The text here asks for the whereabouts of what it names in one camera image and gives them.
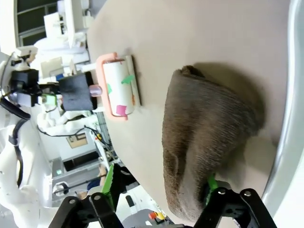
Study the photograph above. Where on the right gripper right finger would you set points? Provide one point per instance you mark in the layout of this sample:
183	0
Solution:
237	211

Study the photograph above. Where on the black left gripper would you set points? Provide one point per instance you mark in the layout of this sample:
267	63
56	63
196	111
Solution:
23	79

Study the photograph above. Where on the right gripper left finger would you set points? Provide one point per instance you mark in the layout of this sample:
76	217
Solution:
95	213

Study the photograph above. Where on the pink lint roller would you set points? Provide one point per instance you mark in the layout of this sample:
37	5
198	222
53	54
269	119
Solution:
116	83

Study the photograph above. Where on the brown cloth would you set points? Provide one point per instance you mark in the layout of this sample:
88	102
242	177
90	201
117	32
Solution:
202	118

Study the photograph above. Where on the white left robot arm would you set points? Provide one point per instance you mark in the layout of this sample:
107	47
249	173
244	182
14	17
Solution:
26	202

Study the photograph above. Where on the person in blue clothes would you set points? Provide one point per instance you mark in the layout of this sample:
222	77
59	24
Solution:
93	185

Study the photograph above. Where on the red emergency stop button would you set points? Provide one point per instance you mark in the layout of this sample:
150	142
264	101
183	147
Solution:
152	215

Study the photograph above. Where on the green paper scrap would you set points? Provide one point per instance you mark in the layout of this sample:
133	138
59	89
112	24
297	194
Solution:
109	88

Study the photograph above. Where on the pink paper scrap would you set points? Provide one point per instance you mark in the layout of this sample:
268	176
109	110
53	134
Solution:
121	109

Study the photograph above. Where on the cyan paper scrap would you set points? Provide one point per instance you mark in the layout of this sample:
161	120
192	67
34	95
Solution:
128	79

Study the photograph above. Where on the orange paper scrap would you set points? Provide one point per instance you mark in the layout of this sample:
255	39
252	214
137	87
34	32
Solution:
133	98

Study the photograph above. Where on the silver metal tray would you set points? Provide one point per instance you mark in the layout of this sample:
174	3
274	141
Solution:
285	107

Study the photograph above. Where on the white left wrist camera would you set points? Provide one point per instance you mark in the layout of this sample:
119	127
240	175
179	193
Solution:
25	51

